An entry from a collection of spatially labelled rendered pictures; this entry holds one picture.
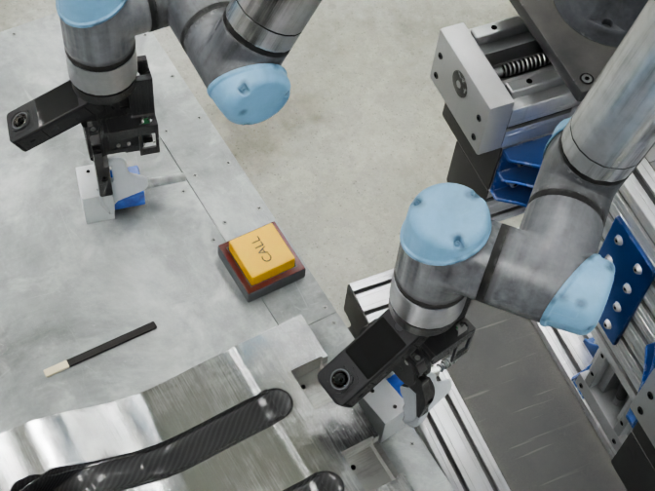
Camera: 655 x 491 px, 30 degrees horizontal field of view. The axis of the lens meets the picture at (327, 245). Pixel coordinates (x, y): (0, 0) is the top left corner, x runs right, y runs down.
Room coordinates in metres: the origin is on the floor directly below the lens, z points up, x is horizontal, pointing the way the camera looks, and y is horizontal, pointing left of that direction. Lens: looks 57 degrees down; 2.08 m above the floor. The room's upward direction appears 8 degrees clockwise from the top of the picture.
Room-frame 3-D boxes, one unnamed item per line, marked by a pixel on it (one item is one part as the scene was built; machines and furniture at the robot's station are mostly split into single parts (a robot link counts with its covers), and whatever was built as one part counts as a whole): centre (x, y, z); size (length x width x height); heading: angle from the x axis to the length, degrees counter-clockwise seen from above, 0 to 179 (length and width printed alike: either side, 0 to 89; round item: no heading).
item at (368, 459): (0.52, -0.08, 0.87); 0.05 x 0.05 x 0.04; 37
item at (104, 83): (0.87, 0.27, 1.07); 0.08 x 0.08 x 0.05
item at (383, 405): (0.65, -0.12, 0.83); 0.13 x 0.05 x 0.05; 135
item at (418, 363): (0.64, -0.11, 0.99); 0.09 x 0.08 x 0.12; 135
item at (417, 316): (0.63, -0.10, 1.07); 0.08 x 0.08 x 0.05
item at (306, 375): (0.61, -0.01, 0.87); 0.05 x 0.05 x 0.04; 37
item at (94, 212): (0.87, 0.25, 0.83); 0.13 x 0.05 x 0.05; 113
